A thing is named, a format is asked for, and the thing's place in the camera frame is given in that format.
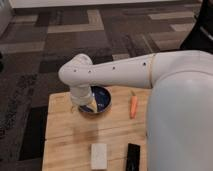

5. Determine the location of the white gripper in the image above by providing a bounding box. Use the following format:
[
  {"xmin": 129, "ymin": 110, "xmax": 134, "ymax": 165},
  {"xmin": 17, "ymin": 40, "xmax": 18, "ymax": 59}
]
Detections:
[{"xmin": 70, "ymin": 85, "xmax": 98, "ymax": 113}]

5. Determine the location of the black eraser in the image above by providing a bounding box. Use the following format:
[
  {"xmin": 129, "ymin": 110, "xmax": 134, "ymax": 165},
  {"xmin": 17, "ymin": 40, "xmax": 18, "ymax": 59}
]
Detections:
[{"xmin": 126, "ymin": 143, "xmax": 140, "ymax": 171}]

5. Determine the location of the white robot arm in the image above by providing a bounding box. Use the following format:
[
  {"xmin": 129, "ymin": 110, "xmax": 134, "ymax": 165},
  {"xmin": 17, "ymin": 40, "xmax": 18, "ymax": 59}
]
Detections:
[{"xmin": 58, "ymin": 50, "xmax": 213, "ymax": 171}]

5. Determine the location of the white sponge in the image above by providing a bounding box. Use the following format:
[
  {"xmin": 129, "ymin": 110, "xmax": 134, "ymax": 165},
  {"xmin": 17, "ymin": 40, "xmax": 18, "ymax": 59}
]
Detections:
[{"xmin": 91, "ymin": 143, "xmax": 107, "ymax": 170}]

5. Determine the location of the blue metal bowl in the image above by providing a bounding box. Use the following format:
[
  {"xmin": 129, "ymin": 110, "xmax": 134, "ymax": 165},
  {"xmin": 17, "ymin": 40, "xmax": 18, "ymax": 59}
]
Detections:
[{"xmin": 78, "ymin": 86, "xmax": 111, "ymax": 115}]

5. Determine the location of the orange carrot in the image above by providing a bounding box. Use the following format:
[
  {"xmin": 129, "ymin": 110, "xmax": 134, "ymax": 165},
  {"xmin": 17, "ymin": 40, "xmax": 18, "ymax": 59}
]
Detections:
[{"xmin": 130, "ymin": 91, "xmax": 138, "ymax": 119}]

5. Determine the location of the black furniture at right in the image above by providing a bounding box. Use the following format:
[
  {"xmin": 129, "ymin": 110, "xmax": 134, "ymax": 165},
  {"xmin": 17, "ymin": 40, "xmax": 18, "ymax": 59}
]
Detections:
[{"xmin": 180, "ymin": 0, "xmax": 213, "ymax": 54}]

